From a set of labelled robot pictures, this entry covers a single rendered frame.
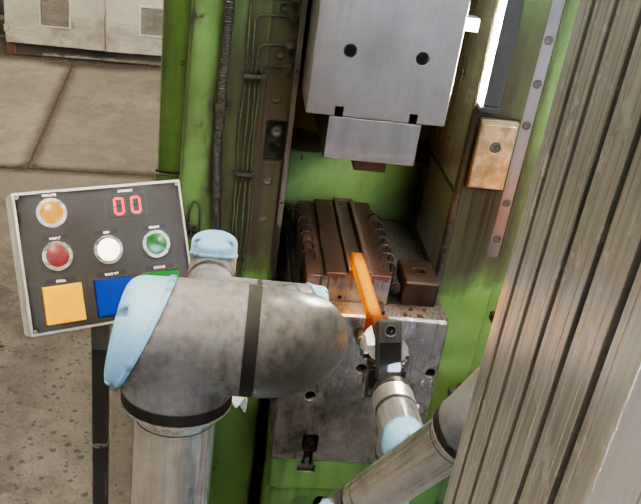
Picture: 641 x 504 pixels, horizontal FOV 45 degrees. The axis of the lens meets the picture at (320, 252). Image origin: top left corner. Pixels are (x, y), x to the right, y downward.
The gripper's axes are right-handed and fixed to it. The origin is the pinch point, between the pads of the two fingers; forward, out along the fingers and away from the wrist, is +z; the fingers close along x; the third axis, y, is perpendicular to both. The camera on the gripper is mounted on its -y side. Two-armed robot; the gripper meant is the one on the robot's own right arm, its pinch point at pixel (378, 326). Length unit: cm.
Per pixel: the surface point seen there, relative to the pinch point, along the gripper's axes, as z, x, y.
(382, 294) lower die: 27.6, 6.2, 7.8
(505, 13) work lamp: 36, 25, -58
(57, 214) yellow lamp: 11, -64, -15
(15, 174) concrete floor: 296, -153, 92
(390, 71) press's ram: 26, 0, -45
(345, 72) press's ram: 26, -9, -44
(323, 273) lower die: 28.6, -8.3, 3.6
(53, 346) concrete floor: 132, -97, 97
